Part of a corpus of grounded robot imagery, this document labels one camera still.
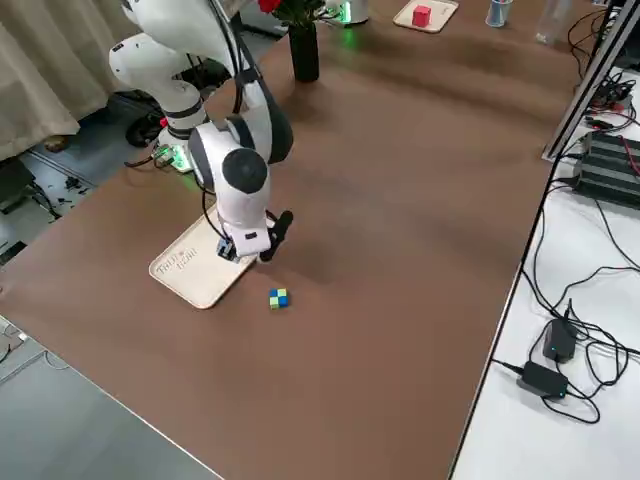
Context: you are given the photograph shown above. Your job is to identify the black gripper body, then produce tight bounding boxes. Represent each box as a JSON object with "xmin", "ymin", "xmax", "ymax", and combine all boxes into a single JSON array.
[{"xmin": 257, "ymin": 209, "xmax": 295, "ymax": 265}]

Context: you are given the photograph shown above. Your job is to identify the cream tray with bear print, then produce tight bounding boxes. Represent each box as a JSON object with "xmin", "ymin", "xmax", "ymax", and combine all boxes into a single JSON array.
[{"xmin": 148, "ymin": 202, "xmax": 261, "ymax": 310}]

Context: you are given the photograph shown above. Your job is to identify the black vase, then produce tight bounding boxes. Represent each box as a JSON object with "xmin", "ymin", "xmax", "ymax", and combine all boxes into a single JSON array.
[{"xmin": 288, "ymin": 22, "xmax": 320, "ymax": 84}]

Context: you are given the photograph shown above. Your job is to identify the red roses bouquet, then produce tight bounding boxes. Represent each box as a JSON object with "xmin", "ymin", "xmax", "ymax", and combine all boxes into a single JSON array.
[{"xmin": 257, "ymin": 0, "xmax": 329, "ymax": 27}]

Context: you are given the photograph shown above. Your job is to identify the grey side table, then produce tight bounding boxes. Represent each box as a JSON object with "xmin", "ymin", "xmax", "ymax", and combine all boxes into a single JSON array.
[{"xmin": 0, "ymin": 314, "xmax": 224, "ymax": 480}]

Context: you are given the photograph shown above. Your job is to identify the beige curtain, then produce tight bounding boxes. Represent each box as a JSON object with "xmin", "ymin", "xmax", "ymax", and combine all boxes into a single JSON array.
[{"xmin": 0, "ymin": 0, "xmax": 166, "ymax": 162}]

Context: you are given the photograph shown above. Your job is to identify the black power adapter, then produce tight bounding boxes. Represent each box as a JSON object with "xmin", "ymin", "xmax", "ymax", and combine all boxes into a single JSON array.
[
  {"xmin": 516, "ymin": 361, "xmax": 571, "ymax": 401},
  {"xmin": 542, "ymin": 318, "xmax": 581, "ymax": 365}
]

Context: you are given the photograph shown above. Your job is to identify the blue pen cup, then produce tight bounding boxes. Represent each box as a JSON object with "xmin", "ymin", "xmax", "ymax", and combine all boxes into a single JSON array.
[{"xmin": 487, "ymin": 0, "xmax": 514, "ymax": 29}]

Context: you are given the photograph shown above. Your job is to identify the black finned power unit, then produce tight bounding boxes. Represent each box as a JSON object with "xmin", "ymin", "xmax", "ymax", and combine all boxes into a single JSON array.
[{"xmin": 571, "ymin": 130, "xmax": 640, "ymax": 209}]

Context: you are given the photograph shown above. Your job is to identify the white desk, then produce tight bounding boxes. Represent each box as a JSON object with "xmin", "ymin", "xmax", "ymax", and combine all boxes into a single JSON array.
[{"xmin": 447, "ymin": 44, "xmax": 640, "ymax": 480}]

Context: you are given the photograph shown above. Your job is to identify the red black clip leads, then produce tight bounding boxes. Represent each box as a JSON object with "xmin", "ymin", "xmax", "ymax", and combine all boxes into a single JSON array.
[{"xmin": 582, "ymin": 69, "xmax": 640, "ymax": 132}]

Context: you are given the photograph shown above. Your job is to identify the black base cable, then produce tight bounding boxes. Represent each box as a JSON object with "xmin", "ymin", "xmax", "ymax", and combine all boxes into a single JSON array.
[{"xmin": 123, "ymin": 148, "xmax": 169, "ymax": 169}]

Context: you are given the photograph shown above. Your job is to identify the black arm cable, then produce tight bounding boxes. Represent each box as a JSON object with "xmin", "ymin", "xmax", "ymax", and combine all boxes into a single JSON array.
[{"xmin": 201, "ymin": 0, "xmax": 261, "ymax": 241}]

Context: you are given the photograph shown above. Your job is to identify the black adapter cord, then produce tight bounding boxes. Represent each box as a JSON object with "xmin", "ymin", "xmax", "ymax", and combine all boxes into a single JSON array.
[
  {"xmin": 547, "ymin": 339, "xmax": 631, "ymax": 425},
  {"xmin": 491, "ymin": 357, "xmax": 526, "ymax": 375},
  {"xmin": 519, "ymin": 189, "xmax": 640, "ymax": 331}
]

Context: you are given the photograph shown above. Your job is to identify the aluminium camera post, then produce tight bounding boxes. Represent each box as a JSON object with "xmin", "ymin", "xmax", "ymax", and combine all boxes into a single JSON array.
[{"xmin": 541, "ymin": 0, "xmax": 640, "ymax": 162}]

